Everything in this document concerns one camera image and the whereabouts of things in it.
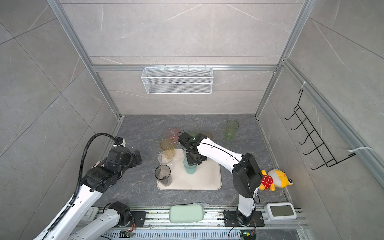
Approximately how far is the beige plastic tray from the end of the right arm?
0.18m

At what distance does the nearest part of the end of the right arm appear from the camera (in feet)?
1.98

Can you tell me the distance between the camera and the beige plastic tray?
85 cm
